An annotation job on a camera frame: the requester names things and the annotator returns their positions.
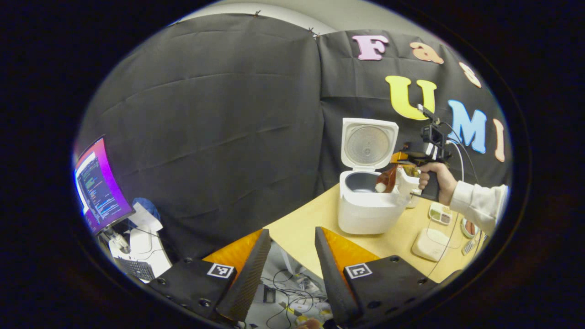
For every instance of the computer monitor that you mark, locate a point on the computer monitor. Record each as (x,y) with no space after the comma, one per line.
(100,187)

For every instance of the brown wooden spoon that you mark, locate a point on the brown wooden spoon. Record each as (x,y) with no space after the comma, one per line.
(389,178)

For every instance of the black keyboard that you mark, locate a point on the black keyboard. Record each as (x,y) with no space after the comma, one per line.
(136,268)

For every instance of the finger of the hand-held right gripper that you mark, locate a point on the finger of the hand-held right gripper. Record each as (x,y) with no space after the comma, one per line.
(410,171)
(400,157)

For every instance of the blue cloth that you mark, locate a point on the blue cloth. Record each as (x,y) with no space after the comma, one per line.
(144,203)

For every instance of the clear box of white rice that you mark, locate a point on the clear box of white rice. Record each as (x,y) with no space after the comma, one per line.
(432,244)

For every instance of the black backdrop cloth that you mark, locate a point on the black backdrop cloth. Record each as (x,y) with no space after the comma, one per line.
(219,137)

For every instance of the pale green plate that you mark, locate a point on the pale green plate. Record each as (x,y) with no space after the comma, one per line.
(468,228)

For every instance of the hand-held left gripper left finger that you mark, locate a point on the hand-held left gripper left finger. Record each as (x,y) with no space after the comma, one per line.
(249,278)

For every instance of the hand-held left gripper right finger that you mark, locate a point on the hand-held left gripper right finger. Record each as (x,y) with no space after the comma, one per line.
(332,283)

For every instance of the white toaster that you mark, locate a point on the white toaster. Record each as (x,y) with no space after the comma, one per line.
(407,185)

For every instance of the white paper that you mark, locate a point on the white paper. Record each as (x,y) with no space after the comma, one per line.
(147,219)

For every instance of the white divided dish of beans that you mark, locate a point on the white divided dish of beans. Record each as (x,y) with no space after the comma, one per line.
(440,214)

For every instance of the white rice cooker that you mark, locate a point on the white rice cooker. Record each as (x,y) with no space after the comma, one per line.
(365,214)

